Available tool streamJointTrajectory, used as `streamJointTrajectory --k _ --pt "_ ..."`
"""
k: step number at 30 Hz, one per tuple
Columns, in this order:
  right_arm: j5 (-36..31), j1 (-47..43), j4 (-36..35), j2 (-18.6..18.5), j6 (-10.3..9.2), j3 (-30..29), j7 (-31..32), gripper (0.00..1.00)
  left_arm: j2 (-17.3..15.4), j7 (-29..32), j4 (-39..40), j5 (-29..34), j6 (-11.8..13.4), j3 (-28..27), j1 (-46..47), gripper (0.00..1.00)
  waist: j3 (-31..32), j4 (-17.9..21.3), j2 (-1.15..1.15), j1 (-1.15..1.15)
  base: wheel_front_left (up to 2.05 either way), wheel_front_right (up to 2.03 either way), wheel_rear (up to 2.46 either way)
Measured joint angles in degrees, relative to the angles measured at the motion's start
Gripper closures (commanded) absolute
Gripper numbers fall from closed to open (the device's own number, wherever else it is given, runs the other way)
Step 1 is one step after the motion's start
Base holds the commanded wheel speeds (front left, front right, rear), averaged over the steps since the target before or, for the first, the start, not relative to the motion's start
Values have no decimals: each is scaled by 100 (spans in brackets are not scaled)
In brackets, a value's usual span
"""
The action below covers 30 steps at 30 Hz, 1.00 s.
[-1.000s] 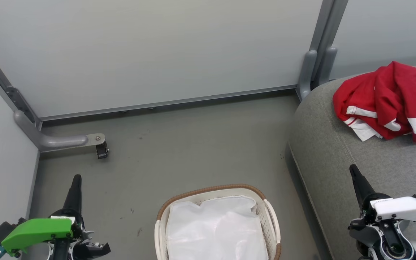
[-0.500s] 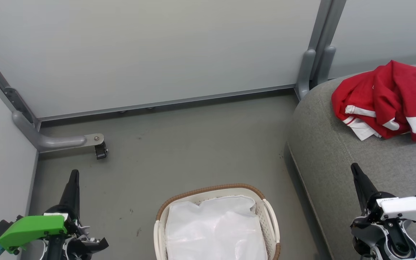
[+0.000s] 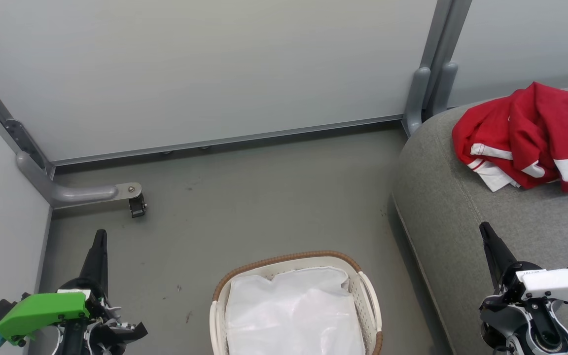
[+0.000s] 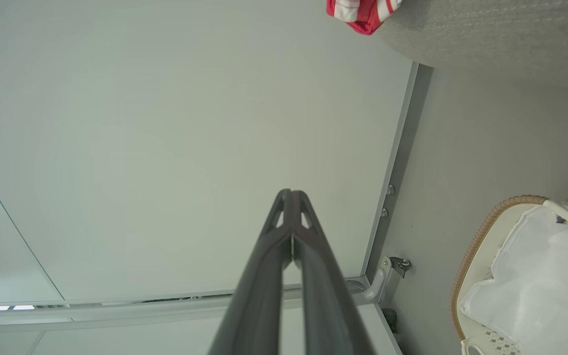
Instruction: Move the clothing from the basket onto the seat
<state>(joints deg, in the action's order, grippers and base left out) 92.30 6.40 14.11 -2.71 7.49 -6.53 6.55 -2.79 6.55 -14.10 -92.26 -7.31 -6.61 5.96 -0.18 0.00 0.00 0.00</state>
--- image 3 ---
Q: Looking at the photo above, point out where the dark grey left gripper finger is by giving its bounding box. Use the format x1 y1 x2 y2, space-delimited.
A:
79 229 109 297

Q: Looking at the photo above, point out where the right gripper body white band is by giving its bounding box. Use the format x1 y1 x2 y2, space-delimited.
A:
479 261 568 355

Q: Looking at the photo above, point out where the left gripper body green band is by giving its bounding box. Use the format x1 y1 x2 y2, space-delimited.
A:
0 278 149 355

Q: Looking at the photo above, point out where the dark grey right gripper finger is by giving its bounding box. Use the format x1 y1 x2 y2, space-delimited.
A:
479 221 518 292

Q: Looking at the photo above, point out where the red jersey with number 23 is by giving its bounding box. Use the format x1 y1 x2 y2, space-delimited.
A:
508 81 568 193

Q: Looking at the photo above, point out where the white laundry basket brown rim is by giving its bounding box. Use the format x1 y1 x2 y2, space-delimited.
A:
209 250 383 355

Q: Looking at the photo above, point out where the white cloth basket liner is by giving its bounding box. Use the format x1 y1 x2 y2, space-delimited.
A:
224 266 366 355

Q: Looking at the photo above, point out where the grey fabric sofa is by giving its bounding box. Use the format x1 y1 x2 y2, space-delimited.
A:
392 82 568 355

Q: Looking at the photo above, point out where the small black foot clamp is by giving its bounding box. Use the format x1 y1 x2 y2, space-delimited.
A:
128 193 148 219

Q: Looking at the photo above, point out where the grey tubular support foot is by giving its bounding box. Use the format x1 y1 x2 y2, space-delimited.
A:
15 150 143 208

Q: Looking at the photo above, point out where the grey partition corner post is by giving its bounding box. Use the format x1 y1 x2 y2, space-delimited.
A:
0 54 56 179

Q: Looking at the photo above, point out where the grey partition post with feet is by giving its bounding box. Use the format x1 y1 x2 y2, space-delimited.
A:
402 0 473 137

